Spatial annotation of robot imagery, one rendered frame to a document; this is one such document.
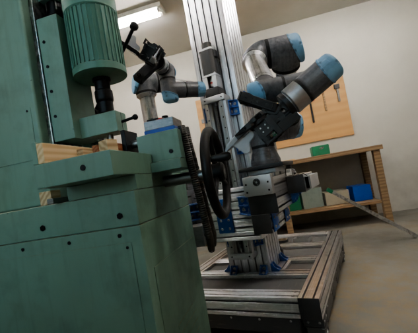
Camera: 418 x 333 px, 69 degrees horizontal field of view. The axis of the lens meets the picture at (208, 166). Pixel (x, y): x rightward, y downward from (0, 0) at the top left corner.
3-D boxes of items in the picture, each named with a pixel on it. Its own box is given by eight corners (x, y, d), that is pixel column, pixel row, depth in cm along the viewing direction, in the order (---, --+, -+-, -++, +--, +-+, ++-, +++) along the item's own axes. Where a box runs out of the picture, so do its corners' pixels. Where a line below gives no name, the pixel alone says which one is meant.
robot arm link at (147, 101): (175, 161, 169) (158, 68, 174) (149, 165, 163) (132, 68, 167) (169, 165, 180) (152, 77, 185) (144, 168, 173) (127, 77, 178)
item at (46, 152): (45, 162, 73) (41, 142, 74) (37, 164, 74) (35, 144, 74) (148, 164, 132) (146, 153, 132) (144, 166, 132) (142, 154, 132)
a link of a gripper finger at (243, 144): (234, 164, 81) (261, 141, 80) (220, 147, 82) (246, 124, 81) (236, 164, 84) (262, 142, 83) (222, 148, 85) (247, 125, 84)
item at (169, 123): (174, 128, 91) (172, 110, 92) (141, 136, 94) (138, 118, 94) (187, 133, 104) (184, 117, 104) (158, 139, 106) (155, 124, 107)
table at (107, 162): (151, 167, 67) (146, 140, 67) (35, 189, 74) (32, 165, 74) (210, 167, 126) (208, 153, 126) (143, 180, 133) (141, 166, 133)
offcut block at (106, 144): (110, 154, 79) (108, 141, 79) (119, 152, 77) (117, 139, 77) (100, 154, 76) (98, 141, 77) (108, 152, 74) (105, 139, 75)
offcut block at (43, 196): (52, 204, 86) (50, 190, 86) (40, 206, 87) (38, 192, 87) (62, 202, 90) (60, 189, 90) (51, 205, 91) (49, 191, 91)
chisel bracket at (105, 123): (119, 135, 99) (115, 109, 99) (81, 143, 102) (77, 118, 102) (129, 137, 106) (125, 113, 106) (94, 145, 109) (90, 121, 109)
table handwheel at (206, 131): (228, 146, 113) (238, 224, 102) (177, 156, 117) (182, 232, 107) (207, 107, 86) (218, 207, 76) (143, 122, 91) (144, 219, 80)
